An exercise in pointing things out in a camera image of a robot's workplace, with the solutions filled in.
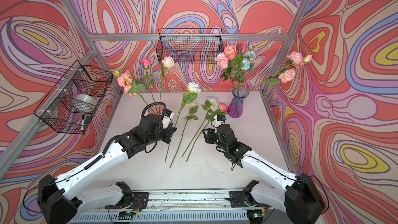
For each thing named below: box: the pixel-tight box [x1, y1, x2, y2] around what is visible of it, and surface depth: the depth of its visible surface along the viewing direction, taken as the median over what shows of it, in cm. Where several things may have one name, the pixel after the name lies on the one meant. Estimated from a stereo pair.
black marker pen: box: [80, 114, 85, 134], surface depth 73 cm
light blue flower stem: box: [237, 44, 257, 95], surface depth 84 cm
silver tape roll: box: [73, 93, 99, 106], surface depth 75 cm
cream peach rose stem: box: [159, 56, 175, 107], surface depth 80 cm
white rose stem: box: [164, 81, 202, 163], surface depth 76 cm
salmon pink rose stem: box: [223, 45, 238, 90], surface depth 78 cm
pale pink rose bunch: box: [252, 51, 313, 92], surface depth 69 cm
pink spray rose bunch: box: [112, 71, 149, 106], surface depth 75 cm
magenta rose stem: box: [140, 57, 156, 107], surface depth 79 cm
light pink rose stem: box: [216, 56, 236, 96], surface depth 77 cm
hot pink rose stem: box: [239, 43, 248, 54], surface depth 86 cm
